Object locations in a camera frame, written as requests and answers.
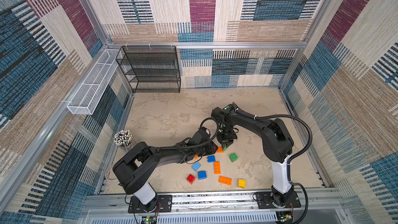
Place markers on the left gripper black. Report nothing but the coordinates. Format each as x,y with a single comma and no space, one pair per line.
212,150

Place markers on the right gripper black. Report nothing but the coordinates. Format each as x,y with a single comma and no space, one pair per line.
227,137

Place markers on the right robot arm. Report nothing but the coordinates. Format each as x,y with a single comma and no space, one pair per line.
276,142

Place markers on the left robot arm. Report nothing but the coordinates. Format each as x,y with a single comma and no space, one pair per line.
134,168

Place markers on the blue lego brick centre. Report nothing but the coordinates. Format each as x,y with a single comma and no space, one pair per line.
211,159

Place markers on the dark green lego brick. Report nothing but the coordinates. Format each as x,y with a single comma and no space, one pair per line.
233,157

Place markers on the light blue lego brick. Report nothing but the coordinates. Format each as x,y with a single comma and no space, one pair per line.
196,166

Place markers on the blue lego brick lower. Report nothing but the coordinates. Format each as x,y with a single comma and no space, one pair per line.
202,175

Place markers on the yellow lego brick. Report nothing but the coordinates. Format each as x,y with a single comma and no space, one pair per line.
241,183

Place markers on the cup of pens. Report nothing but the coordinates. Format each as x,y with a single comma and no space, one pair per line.
123,139

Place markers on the circuit board with leds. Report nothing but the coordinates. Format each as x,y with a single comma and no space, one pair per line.
284,218

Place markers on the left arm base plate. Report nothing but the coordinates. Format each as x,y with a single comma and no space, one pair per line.
161,203

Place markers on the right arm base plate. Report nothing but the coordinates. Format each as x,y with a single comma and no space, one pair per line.
271,200

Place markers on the white cable duct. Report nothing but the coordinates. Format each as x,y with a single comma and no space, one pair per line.
215,218

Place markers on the black wire mesh shelf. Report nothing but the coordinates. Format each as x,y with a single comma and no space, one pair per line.
150,68

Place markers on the white wire mesh basket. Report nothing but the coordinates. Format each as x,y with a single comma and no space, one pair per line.
89,93

